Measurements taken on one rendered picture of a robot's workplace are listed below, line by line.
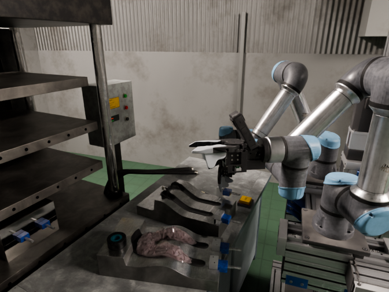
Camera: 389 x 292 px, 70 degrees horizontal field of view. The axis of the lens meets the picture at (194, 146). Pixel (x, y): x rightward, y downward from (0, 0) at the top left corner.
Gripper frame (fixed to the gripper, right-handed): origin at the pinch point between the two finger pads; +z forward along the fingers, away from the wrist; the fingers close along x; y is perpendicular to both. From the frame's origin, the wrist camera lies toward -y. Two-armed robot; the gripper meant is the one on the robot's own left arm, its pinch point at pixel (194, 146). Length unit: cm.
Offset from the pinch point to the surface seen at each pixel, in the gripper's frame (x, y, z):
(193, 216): 56, 50, -5
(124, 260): 28, 52, 26
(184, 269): 24, 56, 2
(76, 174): 80, 32, 57
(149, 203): 75, 50, 18
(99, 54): 85, -32, 40
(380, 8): 168, -77, -185
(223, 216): 51, 49, -20
